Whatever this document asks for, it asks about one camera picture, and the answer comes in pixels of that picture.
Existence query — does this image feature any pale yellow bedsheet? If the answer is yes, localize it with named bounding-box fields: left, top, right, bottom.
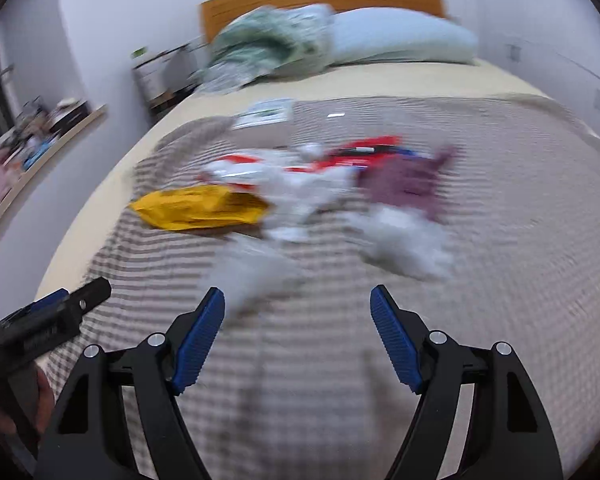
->
left=32, top=60, right=551, bottom=301

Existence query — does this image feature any black flat box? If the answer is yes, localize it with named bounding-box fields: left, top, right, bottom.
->
left=50, top=101, right=90, bottom=128

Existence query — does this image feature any red and white packet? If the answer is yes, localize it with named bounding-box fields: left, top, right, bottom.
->
left=204, top=152, right=282, bottom=196

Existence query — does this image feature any grey sock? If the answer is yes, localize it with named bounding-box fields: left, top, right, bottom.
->
left=200, top=235, right=306, bottom=322

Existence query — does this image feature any pile of boxes and cosmetics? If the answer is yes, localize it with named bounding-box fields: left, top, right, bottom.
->
left=0, top=97, right=91, bottom=226

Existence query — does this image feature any light blue pillow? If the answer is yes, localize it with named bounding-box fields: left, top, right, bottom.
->
left=330, top=7, right=481, bottom=66

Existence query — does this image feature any person's left hand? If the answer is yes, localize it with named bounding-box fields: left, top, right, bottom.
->
left=0, top=365, right=57, bottom=443

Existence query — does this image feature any black shelf cart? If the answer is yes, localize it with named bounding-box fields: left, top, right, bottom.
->
left=132, top=42, right=206, bottom=116

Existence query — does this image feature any red and white garment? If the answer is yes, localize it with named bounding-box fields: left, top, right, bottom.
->
left=265, top=144, right=357, bottom=242

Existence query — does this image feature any green floral quilt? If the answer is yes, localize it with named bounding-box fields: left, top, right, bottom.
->
left=200, top=4, right=336, bottom=93

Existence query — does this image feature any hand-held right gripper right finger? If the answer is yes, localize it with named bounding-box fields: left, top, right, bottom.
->
left=369, top=284, right=566, bottom=480

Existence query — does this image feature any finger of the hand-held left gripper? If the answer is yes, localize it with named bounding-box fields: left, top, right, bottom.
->
left=67, top=279, right=112, bottom=314
left=2, top=288, right=70, bottom=326

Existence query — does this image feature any yellow packet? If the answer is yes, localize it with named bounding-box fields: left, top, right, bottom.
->
left=130, top=185, right=269, bottom=232

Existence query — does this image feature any white wardrobe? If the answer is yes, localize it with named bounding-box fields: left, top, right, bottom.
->
left=470, top=0, right=600, bottom=151

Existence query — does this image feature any wooden windowsill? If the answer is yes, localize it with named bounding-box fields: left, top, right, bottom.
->
left=0, top=105, right=108, bottom=251

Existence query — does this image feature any white cardboard box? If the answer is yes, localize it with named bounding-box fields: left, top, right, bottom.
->
left=234, top=99, right=294, bottom=129

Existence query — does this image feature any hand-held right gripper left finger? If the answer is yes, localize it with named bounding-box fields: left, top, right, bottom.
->
left=32, top=286, right=227, bottom=480

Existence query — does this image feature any maroon packet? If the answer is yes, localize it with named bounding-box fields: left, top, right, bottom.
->
left=355, top=146, right=457, bottom=222

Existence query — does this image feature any brown checkered cloth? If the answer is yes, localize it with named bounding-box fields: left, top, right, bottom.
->
left=45, top=95, right=600, bottom=480

